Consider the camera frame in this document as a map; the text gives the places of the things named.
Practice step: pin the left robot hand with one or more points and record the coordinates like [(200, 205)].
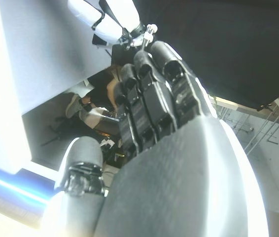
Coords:
[(179, 185)]

